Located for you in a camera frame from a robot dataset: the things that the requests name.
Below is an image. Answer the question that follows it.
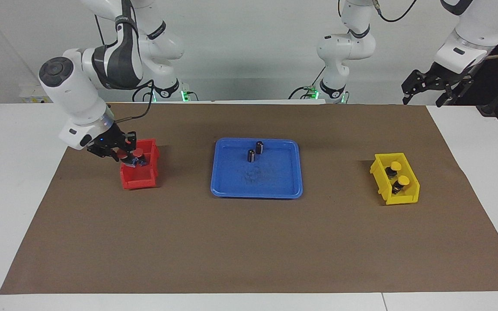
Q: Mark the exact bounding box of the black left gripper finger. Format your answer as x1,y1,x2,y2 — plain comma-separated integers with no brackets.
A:
436,78,474,108
402,69,427,105

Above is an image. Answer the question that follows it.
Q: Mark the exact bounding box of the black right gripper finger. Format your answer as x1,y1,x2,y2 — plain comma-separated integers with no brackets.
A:
101,148,122,163
121,131,137,152

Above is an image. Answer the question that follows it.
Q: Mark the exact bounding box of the blue plastic tray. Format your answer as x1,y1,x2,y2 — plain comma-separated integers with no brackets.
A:
211,137,304,200

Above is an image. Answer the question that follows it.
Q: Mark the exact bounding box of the red plastic bin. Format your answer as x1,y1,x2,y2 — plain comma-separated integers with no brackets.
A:
120,138,160,190

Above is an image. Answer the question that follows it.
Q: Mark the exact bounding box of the yellow plastic bin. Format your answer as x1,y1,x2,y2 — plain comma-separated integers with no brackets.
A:
370,152,421,206

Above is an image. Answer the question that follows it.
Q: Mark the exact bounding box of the brown paper table mat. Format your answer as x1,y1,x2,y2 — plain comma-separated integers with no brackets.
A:
0,103,498,295

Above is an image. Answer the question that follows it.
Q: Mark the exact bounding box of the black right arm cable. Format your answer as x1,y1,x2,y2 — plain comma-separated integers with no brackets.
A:
115,79,155,120

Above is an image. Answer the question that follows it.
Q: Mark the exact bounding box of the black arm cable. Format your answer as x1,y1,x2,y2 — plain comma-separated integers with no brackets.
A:
377,0,418,23
115,79,155,120

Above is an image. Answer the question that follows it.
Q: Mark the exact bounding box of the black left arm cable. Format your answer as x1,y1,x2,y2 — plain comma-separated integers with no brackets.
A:
377,0,418,23

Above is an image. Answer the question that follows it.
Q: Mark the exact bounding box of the black base cable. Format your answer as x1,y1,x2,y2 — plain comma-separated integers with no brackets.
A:
287,65,325,101

